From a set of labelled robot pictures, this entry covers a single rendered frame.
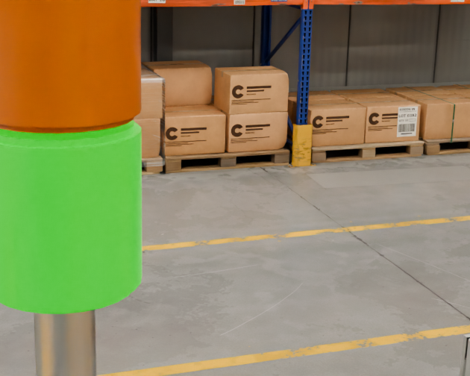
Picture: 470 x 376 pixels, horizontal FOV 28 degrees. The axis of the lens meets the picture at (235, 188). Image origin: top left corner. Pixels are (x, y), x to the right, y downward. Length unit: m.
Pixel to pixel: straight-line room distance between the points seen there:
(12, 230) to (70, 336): 0.04
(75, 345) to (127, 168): 0.06
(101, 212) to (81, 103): 0.03
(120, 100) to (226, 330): 5.11
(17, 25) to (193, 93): 8.67
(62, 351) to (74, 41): 0.10
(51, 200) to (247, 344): 4.95
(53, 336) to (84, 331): 0.01
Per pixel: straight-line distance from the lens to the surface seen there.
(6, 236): 0.28
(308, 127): 8.73
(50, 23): 0.26
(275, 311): 5.63
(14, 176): 0.27
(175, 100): 8.89
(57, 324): 0.30
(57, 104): 0.26
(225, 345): 5.20
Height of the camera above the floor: 2.28
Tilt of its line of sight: 16 degrees down
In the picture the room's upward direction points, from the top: 1 degrees clockwise
